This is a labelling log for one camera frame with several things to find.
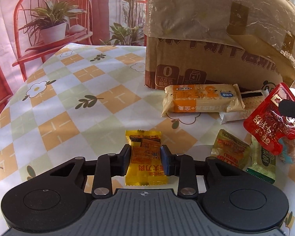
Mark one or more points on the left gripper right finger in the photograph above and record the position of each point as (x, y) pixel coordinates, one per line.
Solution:
(183, 167)

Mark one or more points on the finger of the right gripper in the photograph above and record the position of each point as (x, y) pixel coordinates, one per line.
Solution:
(287, 108)

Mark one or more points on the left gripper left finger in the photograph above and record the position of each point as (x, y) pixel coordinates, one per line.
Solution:
(107, 167)

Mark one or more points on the red snack packet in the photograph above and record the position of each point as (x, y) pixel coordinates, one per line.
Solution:
(268, 125)

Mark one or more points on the yellow candy packet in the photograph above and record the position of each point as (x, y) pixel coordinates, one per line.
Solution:
(145, 166)

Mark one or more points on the orange biscuit pack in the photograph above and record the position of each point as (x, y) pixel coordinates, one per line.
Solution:
(288, 151)

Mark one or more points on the orange cracker snack pack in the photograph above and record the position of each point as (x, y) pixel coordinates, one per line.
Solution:
(202, 98)

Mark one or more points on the white wafer snack pack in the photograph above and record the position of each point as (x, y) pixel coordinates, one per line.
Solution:
(251, 99)

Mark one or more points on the yellow green snack packet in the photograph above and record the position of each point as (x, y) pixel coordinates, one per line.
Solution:
(231, 150)

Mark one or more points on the checkered floral tablecloth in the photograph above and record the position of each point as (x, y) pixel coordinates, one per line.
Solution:
(80, 103)

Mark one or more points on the cardboard box with plastic wrap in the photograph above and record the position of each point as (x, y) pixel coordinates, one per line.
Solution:
(246, 42)

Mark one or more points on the printed backdrop curtain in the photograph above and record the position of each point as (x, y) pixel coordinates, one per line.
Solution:
(31, 31)

